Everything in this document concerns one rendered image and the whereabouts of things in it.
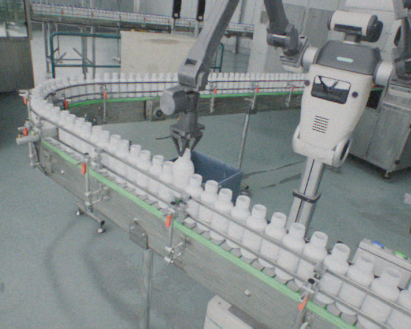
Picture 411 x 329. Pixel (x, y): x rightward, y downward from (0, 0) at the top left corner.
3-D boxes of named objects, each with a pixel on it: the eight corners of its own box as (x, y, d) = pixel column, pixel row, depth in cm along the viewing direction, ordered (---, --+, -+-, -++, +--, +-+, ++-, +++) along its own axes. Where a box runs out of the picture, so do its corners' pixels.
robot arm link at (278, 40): (299, 36, 135) (286, 34, 138) (292, 22, 126) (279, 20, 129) (289, 57, 135) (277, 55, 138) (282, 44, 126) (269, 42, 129)
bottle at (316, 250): (312, 276, 96) (327, 229, 89) (318, 292, 91) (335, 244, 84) (291, 274, 96) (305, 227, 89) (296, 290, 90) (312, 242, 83)
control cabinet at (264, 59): (269, 95, 764) (288, 3, 680) (285, 101, 728) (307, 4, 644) (242, 96, 720) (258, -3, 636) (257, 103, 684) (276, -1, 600)
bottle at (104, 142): (104, 164, 143) (104, 128, 135) (115, 169, 140) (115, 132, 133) (94, 169, 138) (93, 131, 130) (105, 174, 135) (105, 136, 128)
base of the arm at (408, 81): (401, 53, 121) (388, 83, 121) (402, 42, 114) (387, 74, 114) (429, 58, 116) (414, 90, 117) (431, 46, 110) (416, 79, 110)
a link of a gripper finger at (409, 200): (420, 239, 86) (436, 205, 84) (391, 227, 89) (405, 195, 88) (420, 236, 91) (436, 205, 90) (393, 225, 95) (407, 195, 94)
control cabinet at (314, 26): (296, 94, 812) (316, 7, 729) (312, 99, 776) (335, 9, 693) (272, 94, 768) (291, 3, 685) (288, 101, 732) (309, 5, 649)
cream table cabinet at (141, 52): (178, 105, 602) (184, 35, 551) (196, 115, 558) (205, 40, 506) (118, 108, 543) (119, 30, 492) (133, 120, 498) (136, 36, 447)
